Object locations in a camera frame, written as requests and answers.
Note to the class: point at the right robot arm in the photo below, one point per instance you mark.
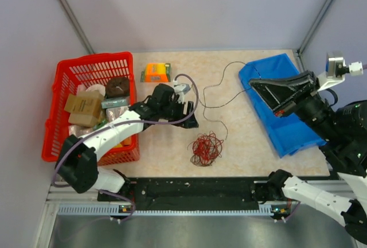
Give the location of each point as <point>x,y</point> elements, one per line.
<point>344,133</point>

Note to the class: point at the teal flat packet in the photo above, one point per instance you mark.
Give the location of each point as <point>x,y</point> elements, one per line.
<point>115,102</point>

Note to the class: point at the brown cardboard box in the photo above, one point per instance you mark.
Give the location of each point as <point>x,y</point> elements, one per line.
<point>84,108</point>

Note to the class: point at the orange yellow box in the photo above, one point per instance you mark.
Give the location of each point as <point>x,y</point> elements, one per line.
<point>156,73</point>

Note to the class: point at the pink wrapped snack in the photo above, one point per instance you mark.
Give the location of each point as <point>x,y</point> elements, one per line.
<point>95,87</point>

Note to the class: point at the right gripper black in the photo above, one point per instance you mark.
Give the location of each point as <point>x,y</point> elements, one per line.
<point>280,93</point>

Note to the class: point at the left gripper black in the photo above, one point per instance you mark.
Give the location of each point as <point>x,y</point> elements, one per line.
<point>187,123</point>

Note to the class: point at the red plastic basket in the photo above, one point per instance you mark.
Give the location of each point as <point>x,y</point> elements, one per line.
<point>86,70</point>

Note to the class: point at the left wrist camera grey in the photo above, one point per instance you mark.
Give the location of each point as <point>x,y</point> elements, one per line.
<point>182,88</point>

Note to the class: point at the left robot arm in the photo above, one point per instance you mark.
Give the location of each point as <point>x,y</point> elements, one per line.
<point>79,156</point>

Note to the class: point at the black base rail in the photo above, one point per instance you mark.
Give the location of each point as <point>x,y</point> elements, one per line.
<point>200,193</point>

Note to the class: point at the brown round cake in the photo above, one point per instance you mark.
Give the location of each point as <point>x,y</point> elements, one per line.
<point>118,87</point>

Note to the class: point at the blue plastic divided bin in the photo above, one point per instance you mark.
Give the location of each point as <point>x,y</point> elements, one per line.
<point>288,135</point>

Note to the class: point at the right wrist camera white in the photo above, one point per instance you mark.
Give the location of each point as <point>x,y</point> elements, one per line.
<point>335,70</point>

